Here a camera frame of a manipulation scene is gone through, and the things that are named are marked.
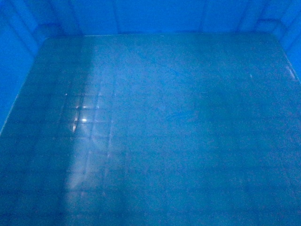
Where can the large blue plastic crate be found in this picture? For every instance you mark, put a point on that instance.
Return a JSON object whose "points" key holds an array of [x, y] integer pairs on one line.
{"points": [[150, 112]]}

